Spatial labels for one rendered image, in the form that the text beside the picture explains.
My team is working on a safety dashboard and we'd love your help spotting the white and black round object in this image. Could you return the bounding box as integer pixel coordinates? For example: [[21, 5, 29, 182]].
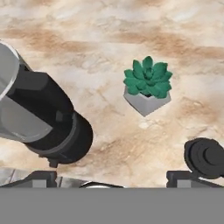
[[78, 180, 124, 189]]

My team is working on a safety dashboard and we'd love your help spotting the black round capped object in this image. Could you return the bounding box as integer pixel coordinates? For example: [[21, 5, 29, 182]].
[[183, 136, 224, 180]]

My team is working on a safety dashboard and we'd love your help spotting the green succulent in grey pot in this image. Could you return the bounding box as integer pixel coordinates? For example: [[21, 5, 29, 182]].
[[122, 55, 174, 118]]

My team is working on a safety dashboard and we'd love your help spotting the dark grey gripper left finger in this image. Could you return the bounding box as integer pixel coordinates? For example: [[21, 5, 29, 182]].
[[2, 170, 58, 189]]

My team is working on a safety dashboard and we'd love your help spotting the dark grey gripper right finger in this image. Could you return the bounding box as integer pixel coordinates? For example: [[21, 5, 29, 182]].
[[165, 170, 224, 189]]

